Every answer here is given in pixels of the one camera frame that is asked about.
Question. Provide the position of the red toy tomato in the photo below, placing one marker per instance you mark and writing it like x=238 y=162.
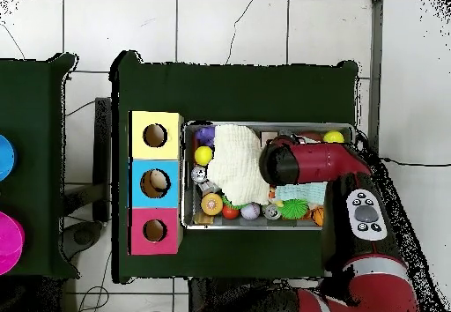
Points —
x=230 y=212

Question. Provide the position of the magenta round bowl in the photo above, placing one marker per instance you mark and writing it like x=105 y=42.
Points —
x=8 y=243

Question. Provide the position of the white toy baseball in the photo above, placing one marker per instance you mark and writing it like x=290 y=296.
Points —
x=250 y=211

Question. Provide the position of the clear plastic packet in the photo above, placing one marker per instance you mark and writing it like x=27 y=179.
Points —
x=286 y=133

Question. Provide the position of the grey metal post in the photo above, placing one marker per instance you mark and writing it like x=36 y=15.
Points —
x=375 y=61

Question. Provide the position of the yellow plastic ball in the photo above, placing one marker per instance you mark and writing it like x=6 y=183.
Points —
x=333 y=136
x=203 y=155

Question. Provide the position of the wooden box with three holes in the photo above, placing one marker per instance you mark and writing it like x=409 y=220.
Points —
x=137 y=185

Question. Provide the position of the toy burger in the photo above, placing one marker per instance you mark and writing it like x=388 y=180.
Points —
x=211 y=204

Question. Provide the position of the silver mesh bin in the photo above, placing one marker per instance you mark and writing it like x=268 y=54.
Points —
x=225 y=223

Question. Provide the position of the dark green table cloth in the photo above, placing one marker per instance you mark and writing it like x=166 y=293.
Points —
x=229 y=93
x=35 y=97

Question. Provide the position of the purple plastic toy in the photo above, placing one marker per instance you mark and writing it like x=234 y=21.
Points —
x=205 y=135

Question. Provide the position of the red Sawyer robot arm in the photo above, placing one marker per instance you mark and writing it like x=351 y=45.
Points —
x=317 y=164

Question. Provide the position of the blue round bowl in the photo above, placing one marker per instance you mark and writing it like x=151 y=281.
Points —
x=6 y=158

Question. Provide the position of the orange toy basketball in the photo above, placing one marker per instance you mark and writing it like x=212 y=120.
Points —
x=318 y=216

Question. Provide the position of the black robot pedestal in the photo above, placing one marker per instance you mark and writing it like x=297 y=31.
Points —
x=225 y=298

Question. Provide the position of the cream waffle cloth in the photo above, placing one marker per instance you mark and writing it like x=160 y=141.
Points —
x=236 y=171

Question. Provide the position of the mint waffle cloth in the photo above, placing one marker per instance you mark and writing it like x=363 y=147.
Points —
x=299 y=192

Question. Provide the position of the grey rounded floor base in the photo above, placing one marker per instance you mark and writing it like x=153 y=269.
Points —
x=82 y=236

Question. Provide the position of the green spiky ball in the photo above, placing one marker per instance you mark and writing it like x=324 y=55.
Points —
x=293 y=209

